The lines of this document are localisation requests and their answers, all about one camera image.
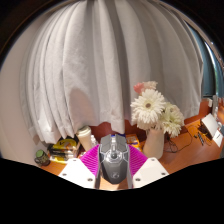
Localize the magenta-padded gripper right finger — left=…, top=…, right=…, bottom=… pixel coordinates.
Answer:
left=126, top=144, right=170, bottom=190

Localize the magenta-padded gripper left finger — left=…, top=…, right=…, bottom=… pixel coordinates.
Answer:
left=58, top=144, right=102, bottom=190

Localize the grey angular computer mouse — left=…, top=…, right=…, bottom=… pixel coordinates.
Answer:
left=98, top=133, right=130, bottom=185

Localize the yellow and white book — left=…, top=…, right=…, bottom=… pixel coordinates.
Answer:
left=49, top=155, right=78, bottom=164

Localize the white ceramic jug vase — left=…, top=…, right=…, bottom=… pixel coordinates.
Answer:
left=142, top=128, right=165, bottom=160

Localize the yellow and black book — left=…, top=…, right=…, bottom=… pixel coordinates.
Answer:
left=51, top=136, right=80, bottom=151

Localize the beige lidded tumbler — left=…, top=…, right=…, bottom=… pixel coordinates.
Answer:
left=76, top=125, right=94, bottom=152

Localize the clear spray bottle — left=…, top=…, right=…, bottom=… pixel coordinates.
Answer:
left=90, top=134, right=100, bottom=148

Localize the dark green mug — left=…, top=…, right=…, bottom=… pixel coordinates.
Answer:
left=34, top=149, right=51, bottom=167

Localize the small white box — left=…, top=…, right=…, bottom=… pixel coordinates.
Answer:
left=212, top=129, right=224, bottom=148

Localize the white flat device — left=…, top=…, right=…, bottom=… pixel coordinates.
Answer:
left=199, top=113, right=221, bottom=139

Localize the white pleated curtain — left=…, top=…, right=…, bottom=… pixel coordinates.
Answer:
left=18, top=0, right=205, bottom=145

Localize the dark teal curtain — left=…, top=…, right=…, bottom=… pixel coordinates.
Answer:
left=196, top=29, right=224, bottom=98

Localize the black cable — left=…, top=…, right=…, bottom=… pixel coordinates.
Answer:
left=166, top=124, right=202, bottom=154

